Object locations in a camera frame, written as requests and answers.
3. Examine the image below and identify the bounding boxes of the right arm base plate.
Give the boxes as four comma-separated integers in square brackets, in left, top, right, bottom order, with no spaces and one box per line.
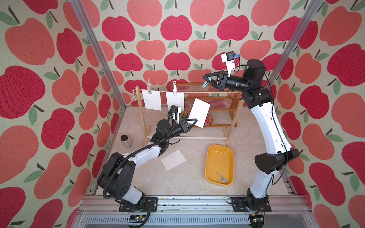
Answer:
[227,196,272,213]

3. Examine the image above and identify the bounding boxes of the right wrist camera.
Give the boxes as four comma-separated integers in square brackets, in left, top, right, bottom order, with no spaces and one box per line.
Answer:
[221,51,240,77]

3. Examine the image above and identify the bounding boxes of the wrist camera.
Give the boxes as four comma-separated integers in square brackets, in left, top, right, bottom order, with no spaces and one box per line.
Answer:
[172,106,182,124]
[221,51,240,77]

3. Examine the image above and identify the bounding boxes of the wooden shelf rack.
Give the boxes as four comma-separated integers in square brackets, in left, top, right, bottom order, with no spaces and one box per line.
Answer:
[176,82,244,127]

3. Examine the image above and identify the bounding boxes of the white postcard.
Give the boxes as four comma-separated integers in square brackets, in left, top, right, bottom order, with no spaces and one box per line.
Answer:
[161,150,186,172]
[166,92,185,111]
[142,89,162,111]
[188,98,211,128]

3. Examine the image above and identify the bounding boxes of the wooden string stand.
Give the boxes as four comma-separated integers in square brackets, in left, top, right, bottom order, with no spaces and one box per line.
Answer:
[133,83,247,148]

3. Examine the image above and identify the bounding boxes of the aluminium frame post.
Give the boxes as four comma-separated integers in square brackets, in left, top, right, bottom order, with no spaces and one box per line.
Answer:
[265,0,325,88]
[70,0,126,111]

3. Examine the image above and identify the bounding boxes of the white clothespin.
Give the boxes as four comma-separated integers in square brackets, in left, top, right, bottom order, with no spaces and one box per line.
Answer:
[173,81,177,96]

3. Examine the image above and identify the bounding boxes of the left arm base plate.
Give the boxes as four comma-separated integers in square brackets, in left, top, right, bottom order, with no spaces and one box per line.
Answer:
[119,197,158,213]

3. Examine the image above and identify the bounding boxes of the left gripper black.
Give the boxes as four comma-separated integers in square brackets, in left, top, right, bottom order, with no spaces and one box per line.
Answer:
[164,119,197,142]

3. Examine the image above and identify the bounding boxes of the teal clothespin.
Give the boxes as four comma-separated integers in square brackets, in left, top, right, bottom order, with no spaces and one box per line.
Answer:
[202,77,212,88]

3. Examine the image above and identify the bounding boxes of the grey clothespin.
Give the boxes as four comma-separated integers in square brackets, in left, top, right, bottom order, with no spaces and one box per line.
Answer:
[216,172,229,183]

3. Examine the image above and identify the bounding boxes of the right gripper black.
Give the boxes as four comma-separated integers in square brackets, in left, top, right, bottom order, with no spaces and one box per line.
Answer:
[204,73,249,96]

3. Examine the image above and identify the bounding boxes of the round red tin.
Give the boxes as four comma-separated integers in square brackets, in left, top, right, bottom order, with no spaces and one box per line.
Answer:
[204,114,213,125]

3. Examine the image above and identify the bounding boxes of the yellow plastic tray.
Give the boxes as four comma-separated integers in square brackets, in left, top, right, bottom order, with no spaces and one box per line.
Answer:
[205,144,234,186]

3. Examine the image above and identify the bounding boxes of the left aluminium frame post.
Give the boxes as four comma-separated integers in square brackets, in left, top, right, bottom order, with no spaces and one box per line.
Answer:
[70,0,126,111]

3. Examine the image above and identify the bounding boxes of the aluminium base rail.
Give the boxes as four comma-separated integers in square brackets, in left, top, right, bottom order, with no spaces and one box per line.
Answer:
[70,195,319,228]

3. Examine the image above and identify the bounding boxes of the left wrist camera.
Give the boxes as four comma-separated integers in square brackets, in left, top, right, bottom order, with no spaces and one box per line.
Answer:
[172,106,182,124]

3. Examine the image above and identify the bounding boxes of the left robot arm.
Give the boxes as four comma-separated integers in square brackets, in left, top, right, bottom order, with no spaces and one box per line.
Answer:
[98,105,198,207]

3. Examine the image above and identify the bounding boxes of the pink clothespin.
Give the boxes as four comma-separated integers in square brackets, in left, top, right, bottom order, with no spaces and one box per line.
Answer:
[147,78,152,94]

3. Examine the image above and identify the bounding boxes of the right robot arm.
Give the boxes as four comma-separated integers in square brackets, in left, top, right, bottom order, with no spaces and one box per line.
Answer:
[203,59,299,211]

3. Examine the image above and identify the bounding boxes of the right aluminium frame post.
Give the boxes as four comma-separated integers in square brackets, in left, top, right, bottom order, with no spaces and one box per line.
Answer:
[265,0,325,88]

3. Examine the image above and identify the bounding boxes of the glass jar black lid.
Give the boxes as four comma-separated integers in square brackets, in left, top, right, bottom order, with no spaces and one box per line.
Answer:
[120,135,133,148]

